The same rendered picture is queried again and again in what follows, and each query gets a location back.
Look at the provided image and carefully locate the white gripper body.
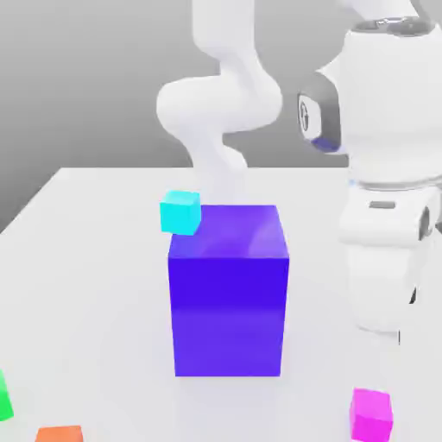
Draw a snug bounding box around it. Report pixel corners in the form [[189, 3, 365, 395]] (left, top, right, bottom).
[[347, 241, 420, 337]]

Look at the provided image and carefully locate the small magenta cube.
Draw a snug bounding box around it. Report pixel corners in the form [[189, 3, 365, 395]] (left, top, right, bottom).
[[349, 388, 395, 442]]

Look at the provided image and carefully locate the small cyan cube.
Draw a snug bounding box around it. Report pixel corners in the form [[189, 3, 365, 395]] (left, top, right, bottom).
[[159, 190, 202, 237]]

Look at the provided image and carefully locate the small orange cube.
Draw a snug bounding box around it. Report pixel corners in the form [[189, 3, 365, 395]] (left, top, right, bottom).
[[35, 425, 85, 442]]

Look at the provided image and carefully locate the small green cube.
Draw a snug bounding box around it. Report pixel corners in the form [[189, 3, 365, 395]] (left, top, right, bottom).
[[0, 369, 16, 423]]

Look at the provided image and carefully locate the large purple box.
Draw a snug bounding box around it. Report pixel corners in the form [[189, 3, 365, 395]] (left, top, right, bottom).
[[167, 204, 290, 378]]

